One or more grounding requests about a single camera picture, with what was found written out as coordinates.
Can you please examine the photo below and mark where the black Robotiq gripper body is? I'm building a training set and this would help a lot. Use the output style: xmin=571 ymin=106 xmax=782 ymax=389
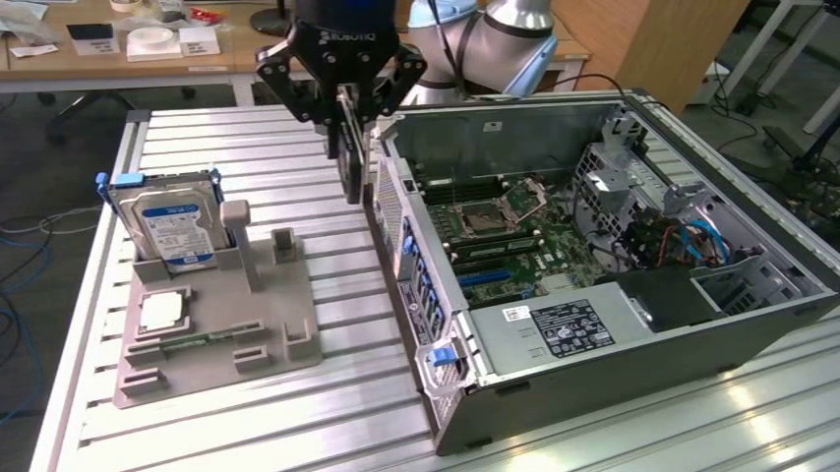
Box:
xmin=290 ymin=17 xmax=401 ymax=92

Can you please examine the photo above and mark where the RAM memory stick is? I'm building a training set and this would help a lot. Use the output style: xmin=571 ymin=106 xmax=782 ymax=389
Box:
xmin=325 ymin=82 xmax=370 ymax=206

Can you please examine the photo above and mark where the black round lamp base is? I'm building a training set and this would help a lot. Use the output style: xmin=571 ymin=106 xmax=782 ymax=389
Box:
xmin=249 ymin=0 xmax=297 ymax=36

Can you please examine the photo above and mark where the white box with label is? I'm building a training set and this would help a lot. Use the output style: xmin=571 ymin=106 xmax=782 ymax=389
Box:
xmin=178 ymin=27 xmax=222 ymax=58

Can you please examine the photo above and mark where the flat white box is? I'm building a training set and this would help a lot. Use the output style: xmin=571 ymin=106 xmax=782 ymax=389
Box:
xmin=123 ymin=38 xmax=186 ymax=64

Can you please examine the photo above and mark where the white tape roll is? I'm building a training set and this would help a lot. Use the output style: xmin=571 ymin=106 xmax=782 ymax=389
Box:
xmin=127 ymin=27 xmax=177 ymax=48

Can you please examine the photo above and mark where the metal socket cover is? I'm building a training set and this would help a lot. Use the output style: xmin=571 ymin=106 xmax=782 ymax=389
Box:
xmin=501 ymin=177 xmax=548 ymax=211

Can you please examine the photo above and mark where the black and white box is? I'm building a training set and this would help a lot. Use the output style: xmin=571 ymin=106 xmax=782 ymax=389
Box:
xmin=64 ymin=23 xmax=121 ymax=56

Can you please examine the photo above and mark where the wooden desk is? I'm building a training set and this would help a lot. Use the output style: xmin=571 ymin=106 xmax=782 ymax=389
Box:
xmin=0 ymin=0 xmax=592 ymax=95

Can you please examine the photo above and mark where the CPU socket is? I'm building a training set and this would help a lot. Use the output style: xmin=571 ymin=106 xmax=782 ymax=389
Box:
xmin=457 ymin=199 xmax=510 ymax=238

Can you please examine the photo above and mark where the black chair base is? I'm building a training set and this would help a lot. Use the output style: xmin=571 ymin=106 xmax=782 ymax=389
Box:
xmin=36 ymin=86 xmax=198 ymax=147

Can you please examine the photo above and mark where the hard disk with blue caddy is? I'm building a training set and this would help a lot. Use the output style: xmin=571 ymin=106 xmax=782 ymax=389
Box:
xmin=95 ymin=165 xmax=226 ymax=274

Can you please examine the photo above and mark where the black RAM slot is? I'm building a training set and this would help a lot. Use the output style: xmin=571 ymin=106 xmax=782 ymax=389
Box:
xmin=450 ymin=232 xmax=532 ymax=247
xmin=456 ymin=240 xmax=537 ymax=256
xmin=457 ymin=244 xmax=539 ymax=260
xmin=453 ymin=236 xmax=535 ymax=251

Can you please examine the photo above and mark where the perforated metal disk bay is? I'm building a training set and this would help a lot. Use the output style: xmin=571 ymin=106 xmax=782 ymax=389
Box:
xmin=569 ymin=142 xmax=663 ymax=238

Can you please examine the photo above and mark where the wooden cabinet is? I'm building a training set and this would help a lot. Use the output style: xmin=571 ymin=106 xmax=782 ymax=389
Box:
xmin=587 ymin=0 xmax=754 ymax=114

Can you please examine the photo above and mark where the black expansion slot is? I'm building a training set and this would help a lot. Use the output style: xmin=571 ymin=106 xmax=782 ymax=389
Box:
xmin=452 ymin=258 xmax=508 ymax=277

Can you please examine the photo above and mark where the clear plastic bag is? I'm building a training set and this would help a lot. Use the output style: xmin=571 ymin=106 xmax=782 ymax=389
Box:
xmin=0 ymin=0 xmax=51 ymax=43

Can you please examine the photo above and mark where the green motherboard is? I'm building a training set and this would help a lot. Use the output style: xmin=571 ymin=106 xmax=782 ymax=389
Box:
xmin=420 ymin=166 xmax=619 ymax=304

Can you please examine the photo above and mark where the grey parts rack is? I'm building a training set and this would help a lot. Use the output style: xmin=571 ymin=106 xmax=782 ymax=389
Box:
xmin=111 ymin=199 xmax=329 ymax=410

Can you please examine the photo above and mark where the silver CPU chip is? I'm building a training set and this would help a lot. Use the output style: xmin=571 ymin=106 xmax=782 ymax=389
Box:
xmin=139 ymin=292 xmax=191 ymax=331

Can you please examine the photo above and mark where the green RAM stick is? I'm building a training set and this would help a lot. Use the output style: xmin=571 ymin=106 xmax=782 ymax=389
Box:
xmin=159 ymin=330 xmax=237 ymax=349

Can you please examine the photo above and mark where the grey power supply with label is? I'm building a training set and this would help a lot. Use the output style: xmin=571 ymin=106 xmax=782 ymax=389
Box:
xmin=469 ymin=282 xmax=655 ymax=375

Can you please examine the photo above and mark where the black equipment stand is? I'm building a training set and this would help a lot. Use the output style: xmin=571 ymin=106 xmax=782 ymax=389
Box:
xmin=760 ymin=125 xmax=840 ymax=198

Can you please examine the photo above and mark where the grey black PC case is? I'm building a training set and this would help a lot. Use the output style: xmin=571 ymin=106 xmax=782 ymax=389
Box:
xmin=360 ymin=88 xmax=840 ymax=456

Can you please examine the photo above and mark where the orange wire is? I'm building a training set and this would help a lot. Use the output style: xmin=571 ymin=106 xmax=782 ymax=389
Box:
xmin=657 ymin=223 xmax=679 ymax=267

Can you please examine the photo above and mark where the blue data wire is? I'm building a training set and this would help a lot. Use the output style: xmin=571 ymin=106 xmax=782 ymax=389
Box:
xmin=680 ymin=217 xmax=732 ymax=267

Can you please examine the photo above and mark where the white desk frame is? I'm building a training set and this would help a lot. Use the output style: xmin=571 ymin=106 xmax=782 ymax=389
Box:
xmin=719 ymin=0 xmax=840 ymax=135

